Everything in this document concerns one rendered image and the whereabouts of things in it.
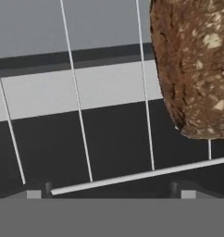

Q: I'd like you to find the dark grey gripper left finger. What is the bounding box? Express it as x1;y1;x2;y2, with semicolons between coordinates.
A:
4;180;54;200

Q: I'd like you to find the brown bread loaf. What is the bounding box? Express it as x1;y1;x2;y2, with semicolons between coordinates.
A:
149;0;224;141

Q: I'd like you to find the grey toaster oven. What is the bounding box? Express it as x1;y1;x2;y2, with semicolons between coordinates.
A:
0;0;224;200

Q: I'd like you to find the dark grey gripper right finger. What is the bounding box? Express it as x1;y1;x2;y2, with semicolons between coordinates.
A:
169;180;224;200

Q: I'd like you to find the white wire oven rack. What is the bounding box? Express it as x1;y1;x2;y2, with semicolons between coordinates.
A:
0;0;224;196

